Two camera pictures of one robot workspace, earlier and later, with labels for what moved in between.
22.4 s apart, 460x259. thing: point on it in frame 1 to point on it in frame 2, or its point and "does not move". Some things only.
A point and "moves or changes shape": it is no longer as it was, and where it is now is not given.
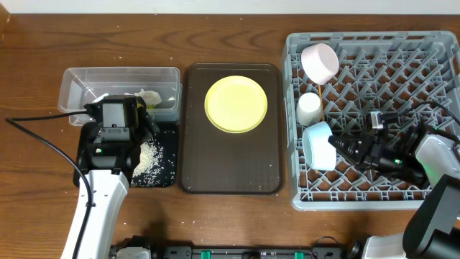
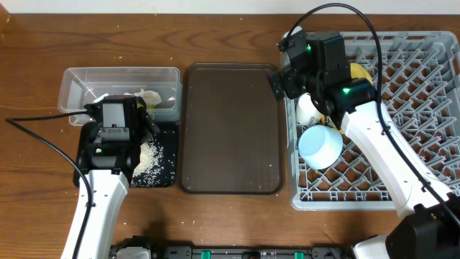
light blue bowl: (320, 152) moves or changes shape
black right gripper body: (393, 161) to (295, 85)
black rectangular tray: (158, 164) does not move
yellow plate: (236, 103) to (357, 71)
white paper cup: (309, 108) does not move
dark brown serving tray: (214, 161) does not move
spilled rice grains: (153, 169) does not move
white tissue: (150, 97) does not move
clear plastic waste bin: (79, 85) does not move
